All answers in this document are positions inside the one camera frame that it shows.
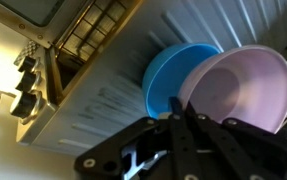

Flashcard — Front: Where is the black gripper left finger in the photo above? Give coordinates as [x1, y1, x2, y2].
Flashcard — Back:
[167, 96, 201, 180]

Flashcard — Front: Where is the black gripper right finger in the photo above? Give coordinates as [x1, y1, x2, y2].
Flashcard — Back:
[183, 100, 252, 180]

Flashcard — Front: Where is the blue plastic bowl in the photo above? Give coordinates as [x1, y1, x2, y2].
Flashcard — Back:
[141, 42, 222, 120]

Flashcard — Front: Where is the purple plastic bowl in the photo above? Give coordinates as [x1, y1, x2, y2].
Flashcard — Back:
[177, 44, 287, 134]

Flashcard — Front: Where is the silver black toaster knob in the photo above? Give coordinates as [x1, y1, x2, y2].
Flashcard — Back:
[17, 55, 41, 74]
[9, 89, 45, 126]
[15, 70, 43, 92]

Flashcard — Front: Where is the toaster oven glass door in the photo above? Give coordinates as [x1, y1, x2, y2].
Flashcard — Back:
[0, 0, 96, 46]

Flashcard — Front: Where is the toaster wire rack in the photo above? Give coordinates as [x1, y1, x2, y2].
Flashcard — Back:
[54, 0, 134, 64]

